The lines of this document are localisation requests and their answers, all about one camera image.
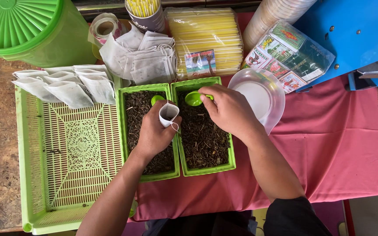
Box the person's left hand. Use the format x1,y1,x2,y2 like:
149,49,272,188
133,100,183,161

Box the blue metal sealing machine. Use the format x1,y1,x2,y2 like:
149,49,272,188
292,0,378,93

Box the plastic bag of tea packets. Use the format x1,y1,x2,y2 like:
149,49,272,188
241,20,336,95

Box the paper cup of yellow straws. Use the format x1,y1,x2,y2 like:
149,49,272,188
125,0,166,33

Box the dried tea leaves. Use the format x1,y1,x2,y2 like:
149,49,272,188
177,90,231,170
124,90,176,175

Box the person's black sleeve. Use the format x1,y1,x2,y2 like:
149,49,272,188
262,196,333,236

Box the person's dark trousers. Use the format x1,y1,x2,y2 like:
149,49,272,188
142,210,258,236

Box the green plastic scoop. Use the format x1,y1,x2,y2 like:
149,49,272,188
184,90,214,107
150,94,166,106

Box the row of filled tea bags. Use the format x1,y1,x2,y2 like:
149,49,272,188
11,64,116,110

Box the clear plastic bowl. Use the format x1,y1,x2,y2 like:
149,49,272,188
227,68,286,136

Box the heap of empty filter bags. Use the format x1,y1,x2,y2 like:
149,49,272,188
99,24,177,86

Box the large green perforated tray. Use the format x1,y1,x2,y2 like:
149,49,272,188
15,75,138,235

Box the roll of sticker labels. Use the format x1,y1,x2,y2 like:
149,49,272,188
88,13,128,48

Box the white tea filter bag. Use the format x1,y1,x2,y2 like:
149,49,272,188
158,101,180,132

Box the green plastic jug with lid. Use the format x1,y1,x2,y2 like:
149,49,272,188
0,0,98,69

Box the small green plastic tray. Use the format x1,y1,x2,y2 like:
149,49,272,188
116,83,181,183
171,76,237,177

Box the pink table cloth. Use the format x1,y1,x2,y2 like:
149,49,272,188
133,12,378,222

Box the metal rail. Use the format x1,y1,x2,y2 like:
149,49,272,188
72,0,262,17

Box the sleeve of stacked plastic cups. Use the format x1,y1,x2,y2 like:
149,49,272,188
242,0,318,55

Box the person's right hand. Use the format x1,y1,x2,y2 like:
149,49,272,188
198,84,266,141

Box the pack of yellow drinking straws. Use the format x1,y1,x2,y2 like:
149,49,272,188
164,7,244,81

